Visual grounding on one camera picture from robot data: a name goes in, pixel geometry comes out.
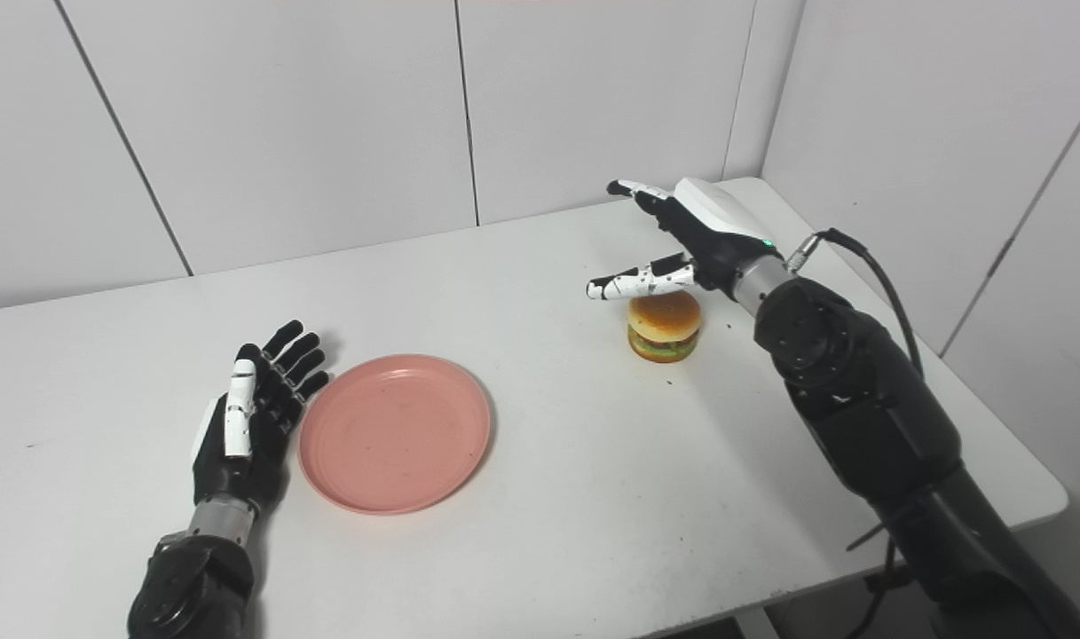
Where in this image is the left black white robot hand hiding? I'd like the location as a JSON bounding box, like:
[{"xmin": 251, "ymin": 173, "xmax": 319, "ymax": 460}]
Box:
[{"xmin": 191, "ymin": 319, "xmax": 331, "ymax": 516}]

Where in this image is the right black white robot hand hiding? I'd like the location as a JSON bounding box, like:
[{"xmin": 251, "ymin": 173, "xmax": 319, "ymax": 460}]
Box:
[{"xmin": 587, "ymin": 177, "xmax": 786, "ymax": 303}]

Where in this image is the toy hamburger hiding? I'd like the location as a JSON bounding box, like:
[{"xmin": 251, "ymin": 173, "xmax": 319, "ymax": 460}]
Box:
[{"xmin": 627, "ymin": 291, "xmax": 703, "ymax": 363}]

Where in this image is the pink round plate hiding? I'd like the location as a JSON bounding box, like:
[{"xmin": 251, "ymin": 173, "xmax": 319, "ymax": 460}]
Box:
[{"xmin": 297, "ymin": 354, "xmax": 493, "ymax": 516}]

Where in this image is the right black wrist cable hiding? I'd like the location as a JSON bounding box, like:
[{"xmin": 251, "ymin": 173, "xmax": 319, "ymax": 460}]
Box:
[{"xmin": 785, "ymin": 228, "xmax": 926, "ymax": 639}]

